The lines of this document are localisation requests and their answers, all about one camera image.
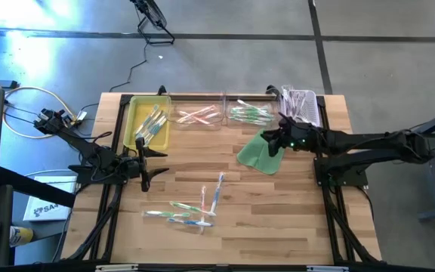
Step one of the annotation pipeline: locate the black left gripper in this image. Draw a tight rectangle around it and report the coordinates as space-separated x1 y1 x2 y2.
122 135 171 193

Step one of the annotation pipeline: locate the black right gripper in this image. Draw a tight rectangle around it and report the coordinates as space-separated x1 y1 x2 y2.
261 112 321 157

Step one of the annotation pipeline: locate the blue toothbrush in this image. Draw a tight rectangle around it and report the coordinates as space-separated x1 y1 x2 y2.
137 108 164 140
167 217 215 227
140 112 165 144
134 104 161 136
142 114 168 147
208 172 226 217

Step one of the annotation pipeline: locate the orange yellow toothbrush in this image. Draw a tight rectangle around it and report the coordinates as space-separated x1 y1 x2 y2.
177 104 218 124

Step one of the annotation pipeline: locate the clear plastic bin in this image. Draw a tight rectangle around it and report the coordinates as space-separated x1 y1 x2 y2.
170 92 227 131
224 90 283 129

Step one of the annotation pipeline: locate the green cloth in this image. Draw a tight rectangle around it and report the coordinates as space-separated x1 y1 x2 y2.
236 128 286 175

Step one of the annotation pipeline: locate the white perforated basket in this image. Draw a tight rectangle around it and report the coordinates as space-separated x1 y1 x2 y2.
279 85 321 128

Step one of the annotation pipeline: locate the yellow plastic bin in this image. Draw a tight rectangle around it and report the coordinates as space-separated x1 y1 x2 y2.
122 94 172 151

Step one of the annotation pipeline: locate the white label strip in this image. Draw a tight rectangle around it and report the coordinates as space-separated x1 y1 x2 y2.
95 264 140 272
306 265 350 272

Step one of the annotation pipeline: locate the white printed box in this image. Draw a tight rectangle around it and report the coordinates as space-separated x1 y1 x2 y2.
22 175 79 223

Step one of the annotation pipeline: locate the black side table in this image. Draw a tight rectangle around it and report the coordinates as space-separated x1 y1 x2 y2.
0 165 78 267

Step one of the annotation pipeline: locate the black floor fan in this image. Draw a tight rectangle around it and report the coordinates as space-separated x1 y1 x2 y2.
128 0 176 45

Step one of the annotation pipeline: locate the yellow white can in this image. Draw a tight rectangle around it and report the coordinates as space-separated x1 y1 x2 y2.
8 225 35 248

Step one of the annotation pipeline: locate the black power cable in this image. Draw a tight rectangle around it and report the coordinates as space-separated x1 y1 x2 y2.
107 42 150 93

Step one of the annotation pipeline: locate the beige cable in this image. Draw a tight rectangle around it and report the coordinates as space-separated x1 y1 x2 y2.
1 85 76 140

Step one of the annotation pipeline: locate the grey metal table frame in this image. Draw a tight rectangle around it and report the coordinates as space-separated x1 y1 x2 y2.
409 102 435 223

